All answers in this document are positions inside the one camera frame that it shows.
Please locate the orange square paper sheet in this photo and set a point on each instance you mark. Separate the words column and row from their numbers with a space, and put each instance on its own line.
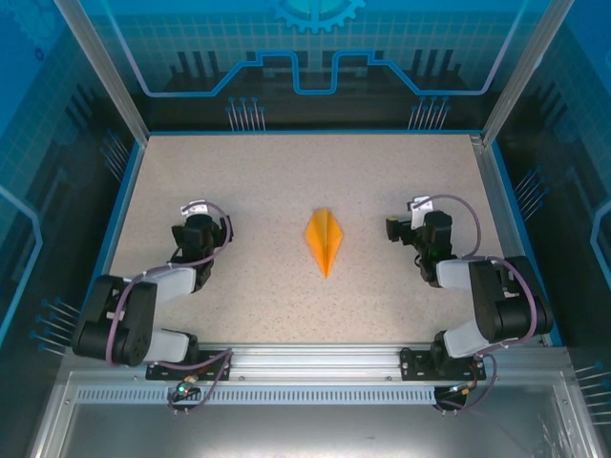
column 324, row 238

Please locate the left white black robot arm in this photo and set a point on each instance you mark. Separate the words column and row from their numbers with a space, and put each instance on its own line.
column 129, row 315

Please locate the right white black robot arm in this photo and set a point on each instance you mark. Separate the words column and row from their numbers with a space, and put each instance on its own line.
column 496, row 305

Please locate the grey sheet metal tray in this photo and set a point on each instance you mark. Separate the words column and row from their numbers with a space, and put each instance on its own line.
column 310, row 436

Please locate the right blue printed side panel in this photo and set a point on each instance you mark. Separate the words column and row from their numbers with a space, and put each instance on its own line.
column 573, row 143

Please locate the blue printed side panel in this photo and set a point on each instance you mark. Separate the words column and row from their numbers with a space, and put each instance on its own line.
column 573, row 143
column 38, row 143

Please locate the left blue printed side panel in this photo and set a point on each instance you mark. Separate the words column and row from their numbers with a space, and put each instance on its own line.
column 38, row 143

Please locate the blue gear print panel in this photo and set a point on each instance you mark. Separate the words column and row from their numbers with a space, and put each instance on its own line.
column 191, row 38

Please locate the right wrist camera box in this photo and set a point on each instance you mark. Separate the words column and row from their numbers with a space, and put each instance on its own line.
column 420, row 210

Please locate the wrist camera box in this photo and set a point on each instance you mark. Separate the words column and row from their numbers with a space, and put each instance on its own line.
column 420, row 210
column 195, row 209

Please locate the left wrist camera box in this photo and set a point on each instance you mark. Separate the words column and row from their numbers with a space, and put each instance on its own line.
column 195, row 209

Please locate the aluminium side rail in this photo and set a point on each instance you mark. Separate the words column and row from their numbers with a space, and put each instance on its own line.
column 494, row 191

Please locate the blue table border frame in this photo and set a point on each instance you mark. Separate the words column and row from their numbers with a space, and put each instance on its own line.
column 113, row 238

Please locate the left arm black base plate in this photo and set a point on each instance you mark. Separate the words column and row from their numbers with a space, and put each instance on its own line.
column 210, row 365

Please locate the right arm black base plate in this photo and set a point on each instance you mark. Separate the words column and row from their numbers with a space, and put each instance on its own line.
column 413, row 365

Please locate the long aluminium mounting rail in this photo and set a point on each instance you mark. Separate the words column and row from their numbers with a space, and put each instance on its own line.
column 310, row 362

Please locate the right aluminium frame post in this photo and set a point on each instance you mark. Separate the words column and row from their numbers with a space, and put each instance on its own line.
column 516, row 71

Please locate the aluminium frame post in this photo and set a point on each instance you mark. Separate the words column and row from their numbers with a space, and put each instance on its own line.
column 112, row 71
column 516, row 71

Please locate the left aluminium frame post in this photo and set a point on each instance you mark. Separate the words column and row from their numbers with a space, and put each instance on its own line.
column 112, row 71

